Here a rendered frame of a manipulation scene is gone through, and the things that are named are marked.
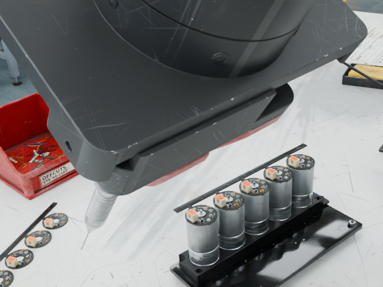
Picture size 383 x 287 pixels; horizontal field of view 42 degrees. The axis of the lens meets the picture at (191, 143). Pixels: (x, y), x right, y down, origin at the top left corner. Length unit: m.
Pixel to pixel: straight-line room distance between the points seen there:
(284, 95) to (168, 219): 0.34
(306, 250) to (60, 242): 0.22
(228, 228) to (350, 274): 0.11
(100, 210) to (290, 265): 0.22
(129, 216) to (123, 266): 0.07
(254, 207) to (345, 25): 0.27
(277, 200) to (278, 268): 0.06
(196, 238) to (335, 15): 0.26
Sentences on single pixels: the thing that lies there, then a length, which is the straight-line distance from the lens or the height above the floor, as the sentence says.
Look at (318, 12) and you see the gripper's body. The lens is 0.16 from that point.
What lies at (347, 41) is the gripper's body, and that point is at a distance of 0.16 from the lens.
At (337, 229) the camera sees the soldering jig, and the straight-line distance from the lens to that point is 0.46.
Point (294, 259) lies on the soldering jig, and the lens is 0.43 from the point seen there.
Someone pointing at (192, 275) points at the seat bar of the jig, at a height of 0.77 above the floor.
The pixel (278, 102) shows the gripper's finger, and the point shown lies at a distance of 0.16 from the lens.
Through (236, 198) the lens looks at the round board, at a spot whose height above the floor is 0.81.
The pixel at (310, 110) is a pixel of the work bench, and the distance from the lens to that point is 0.69.
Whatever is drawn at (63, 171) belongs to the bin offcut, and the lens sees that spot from 0.57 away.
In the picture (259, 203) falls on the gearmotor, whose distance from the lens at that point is 0.42.
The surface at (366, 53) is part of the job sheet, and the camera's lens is 0.90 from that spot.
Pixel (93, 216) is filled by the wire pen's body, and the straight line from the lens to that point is 0.25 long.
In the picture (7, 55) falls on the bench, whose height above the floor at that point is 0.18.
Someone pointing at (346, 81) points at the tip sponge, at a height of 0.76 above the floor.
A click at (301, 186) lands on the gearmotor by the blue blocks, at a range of 0.45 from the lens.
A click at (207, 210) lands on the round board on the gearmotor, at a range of 0.39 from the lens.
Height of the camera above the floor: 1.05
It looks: 29 degrees down
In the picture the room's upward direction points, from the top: 4 degrees counter-clockwise
